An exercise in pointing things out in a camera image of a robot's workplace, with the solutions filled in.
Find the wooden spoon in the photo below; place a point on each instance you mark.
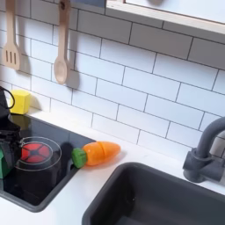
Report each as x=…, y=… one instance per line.
x=61, y=68

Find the light wood kitchen frame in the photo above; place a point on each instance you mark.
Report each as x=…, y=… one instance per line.
x=164, y=18

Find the yellow toy block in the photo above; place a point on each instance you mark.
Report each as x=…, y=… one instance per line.
x=23, y=102

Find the wooden slotted spatula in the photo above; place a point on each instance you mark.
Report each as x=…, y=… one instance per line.
x=11, y=57

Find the dark grey toy tap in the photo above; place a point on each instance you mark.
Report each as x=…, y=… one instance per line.
x=202, y=158

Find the dark grey toy sink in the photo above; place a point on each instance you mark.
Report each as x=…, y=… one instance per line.
x=158, y=202

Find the black toy stove top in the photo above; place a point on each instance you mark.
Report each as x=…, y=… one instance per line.
x=44, y=184

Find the orange toy carrot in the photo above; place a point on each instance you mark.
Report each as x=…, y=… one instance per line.
x=99, y=153

